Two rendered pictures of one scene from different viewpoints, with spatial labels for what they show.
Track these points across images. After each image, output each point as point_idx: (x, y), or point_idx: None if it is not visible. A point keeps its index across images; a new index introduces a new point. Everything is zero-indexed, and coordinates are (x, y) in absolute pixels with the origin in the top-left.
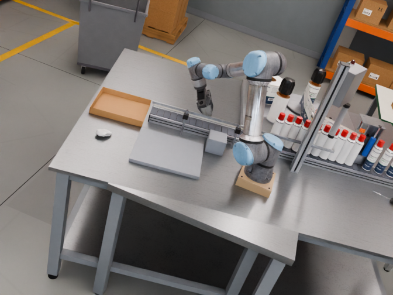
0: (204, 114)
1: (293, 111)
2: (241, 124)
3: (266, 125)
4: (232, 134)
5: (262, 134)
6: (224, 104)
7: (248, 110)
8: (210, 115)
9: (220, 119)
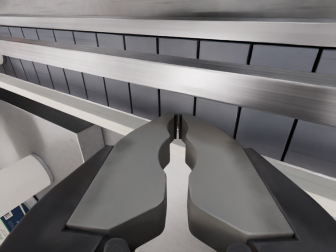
0: (216, 134)
1: (35, 197)
2: (90, 148)
3: (39, 144)
4: (79, 42)
5: (6, 78)
6: (157, 248)
7: None
8: (147, 123)
9: (63, 62)
